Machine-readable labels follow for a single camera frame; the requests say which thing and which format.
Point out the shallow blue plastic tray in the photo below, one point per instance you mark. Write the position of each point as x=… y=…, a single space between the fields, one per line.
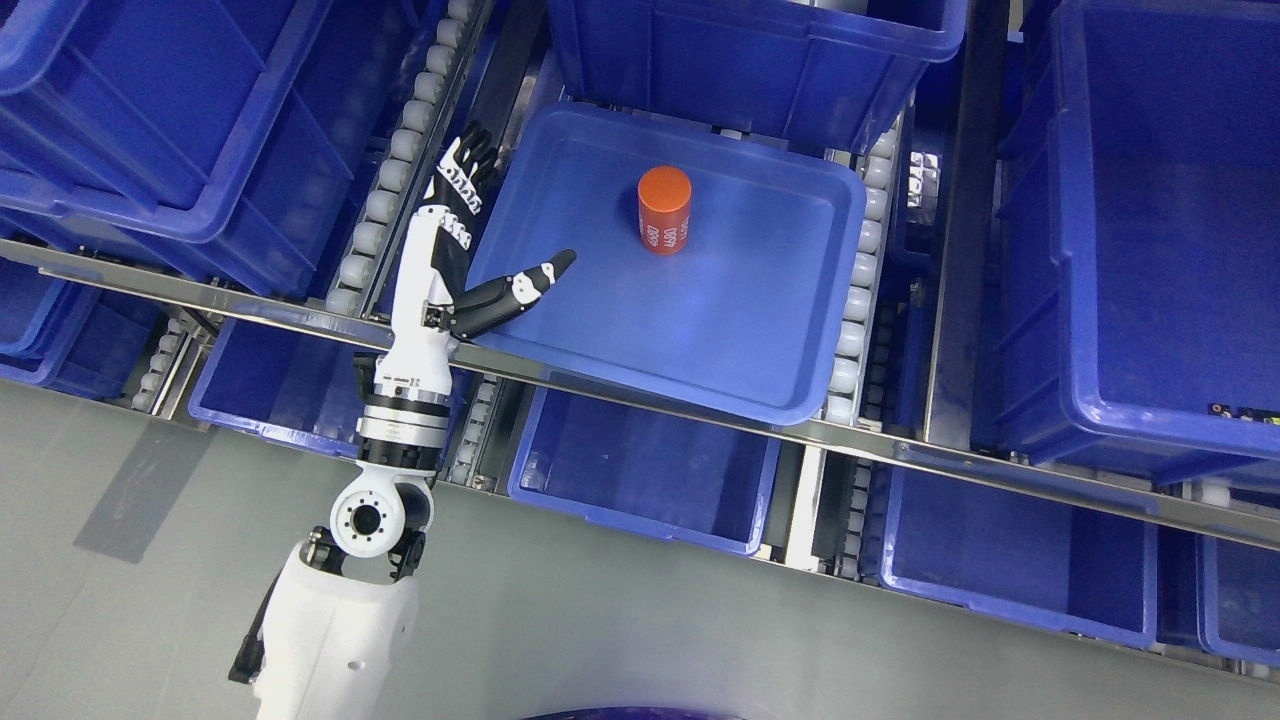
x=744 y=320

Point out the blue bin lower left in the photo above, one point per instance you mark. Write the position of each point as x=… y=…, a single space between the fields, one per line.
x=288 y=388

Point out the blue bin top centre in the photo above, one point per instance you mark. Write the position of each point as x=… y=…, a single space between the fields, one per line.
x=814 y=75

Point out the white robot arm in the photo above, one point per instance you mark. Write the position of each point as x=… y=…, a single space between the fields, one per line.
x=341 y=610

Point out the large blue bin right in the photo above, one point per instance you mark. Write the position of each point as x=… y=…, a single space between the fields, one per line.
x=1139 y=215

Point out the metal roller shelf frame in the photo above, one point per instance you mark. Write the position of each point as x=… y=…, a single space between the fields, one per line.
x=497 y=48

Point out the blue bin top left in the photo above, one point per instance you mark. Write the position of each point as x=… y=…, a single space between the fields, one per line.
x=216 y=139

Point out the blue bin lower right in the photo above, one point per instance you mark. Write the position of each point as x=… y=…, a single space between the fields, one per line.
x=1017 y=558

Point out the blue bin lower centre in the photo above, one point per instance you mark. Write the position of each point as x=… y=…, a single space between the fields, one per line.
x=652 y=474

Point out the blue bin far left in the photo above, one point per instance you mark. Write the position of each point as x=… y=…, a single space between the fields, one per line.
x=70 y=337

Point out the orange cylindrical capacitor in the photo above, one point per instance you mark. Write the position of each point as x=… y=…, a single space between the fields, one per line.
x=664 y=207

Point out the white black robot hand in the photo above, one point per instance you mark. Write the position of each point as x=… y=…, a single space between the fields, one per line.
x=433 y=308

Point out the blue bin far right bottom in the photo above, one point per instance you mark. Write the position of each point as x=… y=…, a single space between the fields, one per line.
x=1237 y=590

